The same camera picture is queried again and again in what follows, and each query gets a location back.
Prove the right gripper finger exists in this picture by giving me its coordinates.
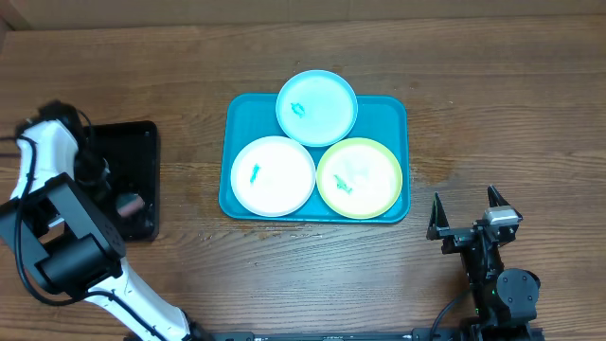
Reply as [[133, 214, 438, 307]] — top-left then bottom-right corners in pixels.
[[487, 185, 508, 207], [427, 192, 449, 232]]

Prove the pink plate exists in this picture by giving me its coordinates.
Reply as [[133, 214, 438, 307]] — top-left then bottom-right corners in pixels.
[[230, 135, 315, 218]]

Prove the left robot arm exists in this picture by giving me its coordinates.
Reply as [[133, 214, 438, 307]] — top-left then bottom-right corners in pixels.
[[1, 100, 207, 340]]

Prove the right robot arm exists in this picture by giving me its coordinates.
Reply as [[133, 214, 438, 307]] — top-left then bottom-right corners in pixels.
[[426, 186, 544, 340]]

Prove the black plastic tray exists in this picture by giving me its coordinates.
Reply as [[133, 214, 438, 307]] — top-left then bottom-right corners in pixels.
[[84, 120, 160, 242]]

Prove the teal plastic tray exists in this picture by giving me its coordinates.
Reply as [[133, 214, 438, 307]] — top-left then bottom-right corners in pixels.
[[218, 93, 411, 224]]

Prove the yellow plate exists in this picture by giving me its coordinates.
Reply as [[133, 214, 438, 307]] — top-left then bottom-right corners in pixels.
[[316, 137, 403, 220]]

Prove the light blue plate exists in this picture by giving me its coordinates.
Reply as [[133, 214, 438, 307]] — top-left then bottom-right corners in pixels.
[[276, 70, 358, 147]]

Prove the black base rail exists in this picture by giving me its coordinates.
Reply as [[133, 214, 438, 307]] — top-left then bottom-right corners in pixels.
[[212, 328, 545, 341]]

